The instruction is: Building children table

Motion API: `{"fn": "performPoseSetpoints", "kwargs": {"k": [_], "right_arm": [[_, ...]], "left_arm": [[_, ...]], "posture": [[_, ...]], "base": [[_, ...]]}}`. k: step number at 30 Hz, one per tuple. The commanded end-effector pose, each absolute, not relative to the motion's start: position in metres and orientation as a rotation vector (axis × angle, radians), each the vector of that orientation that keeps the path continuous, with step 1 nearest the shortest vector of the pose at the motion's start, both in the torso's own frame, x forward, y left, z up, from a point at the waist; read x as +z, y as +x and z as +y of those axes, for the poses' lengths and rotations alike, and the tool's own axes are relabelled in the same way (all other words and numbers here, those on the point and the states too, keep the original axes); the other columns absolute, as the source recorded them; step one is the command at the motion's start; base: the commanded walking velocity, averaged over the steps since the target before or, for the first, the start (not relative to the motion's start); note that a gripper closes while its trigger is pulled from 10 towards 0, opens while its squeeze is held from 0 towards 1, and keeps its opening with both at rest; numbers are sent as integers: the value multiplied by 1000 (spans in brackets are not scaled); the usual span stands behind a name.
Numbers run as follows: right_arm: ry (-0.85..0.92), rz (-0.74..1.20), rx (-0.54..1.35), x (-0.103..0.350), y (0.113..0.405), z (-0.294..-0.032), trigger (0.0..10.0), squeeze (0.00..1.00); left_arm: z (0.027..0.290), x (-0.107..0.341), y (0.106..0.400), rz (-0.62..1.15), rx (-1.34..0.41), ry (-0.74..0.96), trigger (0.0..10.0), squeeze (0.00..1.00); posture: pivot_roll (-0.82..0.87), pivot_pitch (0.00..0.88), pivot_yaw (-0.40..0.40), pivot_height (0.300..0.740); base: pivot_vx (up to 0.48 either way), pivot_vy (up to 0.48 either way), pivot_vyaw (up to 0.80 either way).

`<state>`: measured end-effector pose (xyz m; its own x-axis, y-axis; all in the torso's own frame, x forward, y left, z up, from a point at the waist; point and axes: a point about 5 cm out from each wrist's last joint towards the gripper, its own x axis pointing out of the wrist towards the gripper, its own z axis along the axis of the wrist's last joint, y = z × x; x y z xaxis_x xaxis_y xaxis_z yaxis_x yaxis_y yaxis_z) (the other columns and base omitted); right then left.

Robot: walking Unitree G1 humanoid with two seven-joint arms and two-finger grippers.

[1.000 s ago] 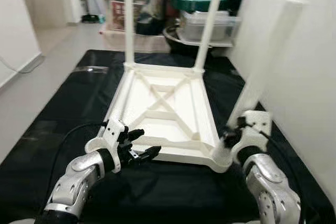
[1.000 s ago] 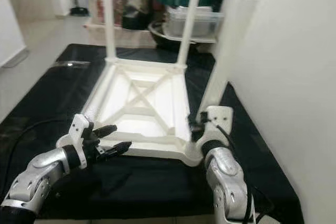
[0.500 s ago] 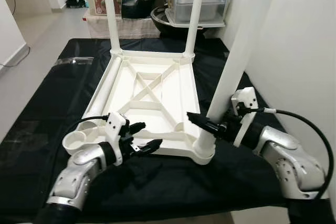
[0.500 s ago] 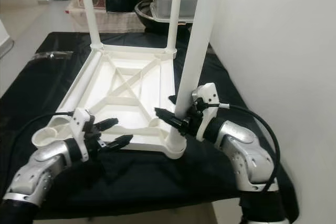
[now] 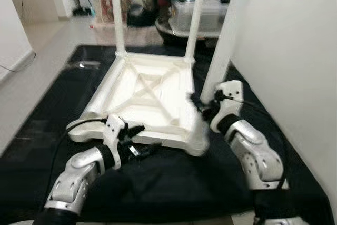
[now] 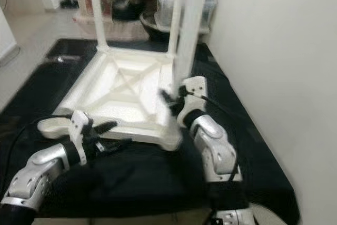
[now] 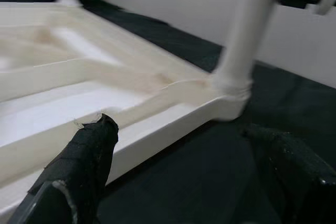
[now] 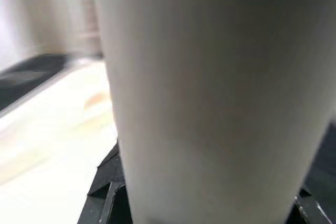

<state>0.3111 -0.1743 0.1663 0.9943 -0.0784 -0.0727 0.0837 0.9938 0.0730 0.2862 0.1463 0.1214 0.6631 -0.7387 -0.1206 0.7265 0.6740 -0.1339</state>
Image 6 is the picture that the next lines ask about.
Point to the black tablecloth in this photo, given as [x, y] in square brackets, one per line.
[137, 183]

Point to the clear tape strip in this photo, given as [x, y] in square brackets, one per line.
[72, 59]

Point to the white plastic table leg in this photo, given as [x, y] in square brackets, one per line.
[192, 30]
[97, 9]
[176, 14]

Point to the beige cloth covered bench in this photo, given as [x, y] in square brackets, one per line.
[84, 27]

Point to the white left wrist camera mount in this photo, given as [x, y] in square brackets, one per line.
[81, 133]

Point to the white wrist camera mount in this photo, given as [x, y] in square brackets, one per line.
[196, 96]
[81, 133]

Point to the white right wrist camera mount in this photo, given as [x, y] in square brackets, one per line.
[196, 96]

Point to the white plastic children table top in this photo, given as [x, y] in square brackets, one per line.
[126, 98]

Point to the clear plastic container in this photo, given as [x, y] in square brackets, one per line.
[163, 11]

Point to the black wok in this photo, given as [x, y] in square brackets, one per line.
[152, 30]

